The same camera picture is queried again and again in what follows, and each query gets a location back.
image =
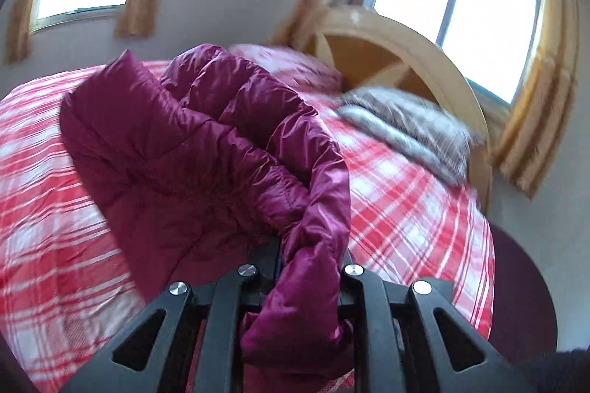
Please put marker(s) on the pink pillow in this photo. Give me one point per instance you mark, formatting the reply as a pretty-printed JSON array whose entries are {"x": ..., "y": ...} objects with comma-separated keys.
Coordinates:
[{"x": 295, "y": 68}]

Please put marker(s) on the magenta down jacket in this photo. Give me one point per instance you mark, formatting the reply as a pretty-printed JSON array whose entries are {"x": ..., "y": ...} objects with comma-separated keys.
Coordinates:
[{"x": 184, "y": 172}]

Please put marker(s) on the wooden headboard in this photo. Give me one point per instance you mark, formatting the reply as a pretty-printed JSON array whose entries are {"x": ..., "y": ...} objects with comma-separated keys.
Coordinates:
[{"x": 461, "y": 89}]

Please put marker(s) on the bed with red plaid sheet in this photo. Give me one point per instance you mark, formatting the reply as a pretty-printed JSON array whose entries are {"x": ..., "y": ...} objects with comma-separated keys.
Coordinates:
[{"x": 405, "y": 199}]

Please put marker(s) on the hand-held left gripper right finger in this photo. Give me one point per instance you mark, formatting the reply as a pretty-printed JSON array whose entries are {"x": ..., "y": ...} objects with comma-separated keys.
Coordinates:
[{"x": 364, "y": 296}]

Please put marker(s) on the large window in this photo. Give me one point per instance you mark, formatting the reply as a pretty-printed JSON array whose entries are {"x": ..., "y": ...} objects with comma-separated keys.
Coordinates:
[{"x": 498, "y": 6}]

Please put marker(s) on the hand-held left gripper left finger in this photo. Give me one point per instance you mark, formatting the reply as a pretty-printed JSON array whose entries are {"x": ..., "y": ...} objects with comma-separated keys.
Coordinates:
[{"x": 239, "y": 296}]

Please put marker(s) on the grey striped pillow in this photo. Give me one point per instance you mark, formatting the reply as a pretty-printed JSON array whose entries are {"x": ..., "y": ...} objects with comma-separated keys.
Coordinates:
[{"x": 405, "y": 125}]

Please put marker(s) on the dark maroon round stool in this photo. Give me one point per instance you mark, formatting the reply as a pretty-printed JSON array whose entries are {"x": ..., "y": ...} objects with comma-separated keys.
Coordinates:
[{"x": 525, "y": 282}]

